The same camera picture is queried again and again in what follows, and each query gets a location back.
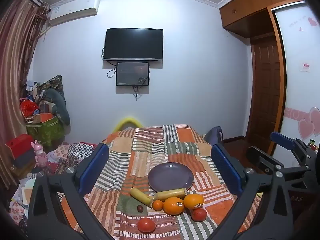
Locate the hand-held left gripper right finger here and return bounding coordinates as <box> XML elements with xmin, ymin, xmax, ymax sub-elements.
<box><xmin>207</xmin><ymin>143</ymin><xmax>293</xmax><ymax>240</ymax></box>

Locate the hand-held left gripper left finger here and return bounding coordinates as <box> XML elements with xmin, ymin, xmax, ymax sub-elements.
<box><xmin>27</xmin><ymin>143</ymin><xmax>110</xmax><ymax>240</ymax></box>

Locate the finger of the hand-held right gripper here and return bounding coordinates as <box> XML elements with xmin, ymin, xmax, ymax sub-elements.
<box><xmin>246</xmin><ymin>146</ymin><xmax>284</xmax><ymax>174</ymax></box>
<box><xmin>269</xmin><ymin>131</ymin><xmax>300</xmax><ymax>153</ymax></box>

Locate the orange with sticker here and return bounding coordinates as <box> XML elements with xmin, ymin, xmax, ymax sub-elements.
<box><xmin>163</xmin><ymin>197</ymin><xmax>185</xmax><ymax>216</ymax></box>
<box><xmin>183</xmin><ymin>194</ymin><xmax>204</xmax><ymax>210</ymax></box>

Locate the red tomato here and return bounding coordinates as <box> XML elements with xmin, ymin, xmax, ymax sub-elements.
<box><xmin>191</xmin><ymin>208</ymin><xmax>208</xmax><ymax>222</ymax></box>
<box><xmin>137</xmin><ymin>218</ymin><xmax>156</xmax><ymax>233</ymax></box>

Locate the yellow banana piece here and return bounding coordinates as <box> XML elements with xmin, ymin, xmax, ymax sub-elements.
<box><xmin>152</xmin><ymin>188</ymin><xmax>188</xmax><ymax>201</ymax></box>
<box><xmin>129</xmin><ymin>187</ymin><xmax>153</xmax><ymax>208</ymax></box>

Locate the purple plate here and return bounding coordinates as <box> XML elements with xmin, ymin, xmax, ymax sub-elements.
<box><xmin>147</xmin><ymin>162</ymin><xmax>195</xmax><ymax>192</ymax></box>

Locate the checkered floral quilt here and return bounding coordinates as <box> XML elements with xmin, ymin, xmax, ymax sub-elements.
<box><xmin>9</xmin><ymin>141</ymin><xmax>100</xmax><ymax>230</ymax></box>

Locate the purple chair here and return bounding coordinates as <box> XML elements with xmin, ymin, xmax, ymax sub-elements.
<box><xmin>203</xmin><ymin>126</ymin><xmax>225</xmax><ymax>147</ymax></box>

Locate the brown wooden door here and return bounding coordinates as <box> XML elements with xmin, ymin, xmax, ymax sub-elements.
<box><xmin>246</xmin><ymin>7</ymin><xmax>287</xmax><ymax>153</ymax></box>

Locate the striped patchwork blanket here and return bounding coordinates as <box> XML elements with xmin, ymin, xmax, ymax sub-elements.
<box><xmin>56</xmin><ymin>124</ymin><xmax>263</xmax><ymax>240</ymax></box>

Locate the pink plush bunny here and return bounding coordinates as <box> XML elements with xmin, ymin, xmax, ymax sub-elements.
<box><xmin>30</xmin><ymin>140</ymin><xmax>48</xmax><ymax>168</ymax></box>

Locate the white wardrobe door with hearts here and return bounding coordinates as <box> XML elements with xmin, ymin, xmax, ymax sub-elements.
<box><xmin>271</xmin><ymin>0</ymin><xmax>320</xmax><ymax>155</ymax></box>

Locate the grey plush toy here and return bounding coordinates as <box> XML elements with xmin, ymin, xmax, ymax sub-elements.
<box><xmin>41</xmin><ymin>88</ymin><xmax>71</xmax><ymax>125</ymax></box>

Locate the red box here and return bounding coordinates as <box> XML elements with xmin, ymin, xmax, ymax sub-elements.
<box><xmin>5</xmin><ymin>134</ymin><xmax>36</xmax><ymax>159</ymax></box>

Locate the red plastic bag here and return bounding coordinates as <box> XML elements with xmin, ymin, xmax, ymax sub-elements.
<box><xmin>20</xmin><ymin>99</ymin><xmax>41</xmax><ymax>117</ymax></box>

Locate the dark floral bag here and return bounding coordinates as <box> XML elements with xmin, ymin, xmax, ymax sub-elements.
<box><xmin>39</xmin><ymin>75</ymin><xmax>66</xmax><ymax>105</ymax></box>

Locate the striped brown curtain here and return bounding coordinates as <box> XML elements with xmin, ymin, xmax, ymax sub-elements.
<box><xmin>0</xmin><ymin>0</ymin><xmax>50</xmax><ymax>188</ymax></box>

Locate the wooden overhead cabinet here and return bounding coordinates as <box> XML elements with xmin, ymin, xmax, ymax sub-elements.
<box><xmin>219</xmin><ymin>0</ymin><xmax>310</xmax><ymax>39</ymax></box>

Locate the white air conditioner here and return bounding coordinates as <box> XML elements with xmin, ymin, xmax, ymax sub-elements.
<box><xmin>48</xmin><ymin>0</ymin><xmax>101</xmax><ymax>27</ymax></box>

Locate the small black wall monitor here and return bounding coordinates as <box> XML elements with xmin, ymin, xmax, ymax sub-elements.
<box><xmin>116</xmin><ymin>61</ymin><xmax>150</xmax><ymax>87</ymax></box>

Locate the black wall television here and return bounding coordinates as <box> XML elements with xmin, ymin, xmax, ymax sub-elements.
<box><xmin>103</xmin><ymin>28</ymin><xmax>164</xmax><ymax>62</ymax></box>

